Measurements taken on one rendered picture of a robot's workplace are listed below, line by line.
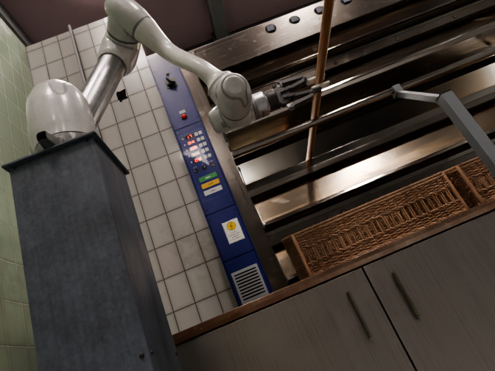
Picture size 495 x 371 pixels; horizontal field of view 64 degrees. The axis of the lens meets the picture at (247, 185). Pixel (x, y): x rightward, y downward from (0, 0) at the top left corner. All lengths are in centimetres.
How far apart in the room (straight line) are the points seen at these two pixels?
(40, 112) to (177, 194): 99
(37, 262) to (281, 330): 66
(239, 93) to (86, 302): 70
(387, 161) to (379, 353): 104
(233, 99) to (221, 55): 118
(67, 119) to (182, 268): 97
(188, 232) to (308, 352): 90
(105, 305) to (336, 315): 65
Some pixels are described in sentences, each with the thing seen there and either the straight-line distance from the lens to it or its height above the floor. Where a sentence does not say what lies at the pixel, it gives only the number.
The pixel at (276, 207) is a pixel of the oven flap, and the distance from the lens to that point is 185.
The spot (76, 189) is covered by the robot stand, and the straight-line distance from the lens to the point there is 93.
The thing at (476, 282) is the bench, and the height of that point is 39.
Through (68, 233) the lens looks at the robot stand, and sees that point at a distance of 90.
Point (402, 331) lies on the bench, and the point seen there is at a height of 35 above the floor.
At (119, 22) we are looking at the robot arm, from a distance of 162.
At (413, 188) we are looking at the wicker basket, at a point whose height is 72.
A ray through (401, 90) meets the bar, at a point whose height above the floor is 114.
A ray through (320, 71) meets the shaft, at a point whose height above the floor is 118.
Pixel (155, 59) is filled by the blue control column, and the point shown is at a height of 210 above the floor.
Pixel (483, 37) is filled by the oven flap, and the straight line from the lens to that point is 241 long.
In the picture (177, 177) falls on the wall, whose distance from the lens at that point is 199.
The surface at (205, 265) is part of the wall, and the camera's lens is 181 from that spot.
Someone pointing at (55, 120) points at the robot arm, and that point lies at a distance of 108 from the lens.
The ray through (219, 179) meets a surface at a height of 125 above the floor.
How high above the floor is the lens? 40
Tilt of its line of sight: 24 degrees up
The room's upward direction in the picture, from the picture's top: 24 degrees counter-clockwise
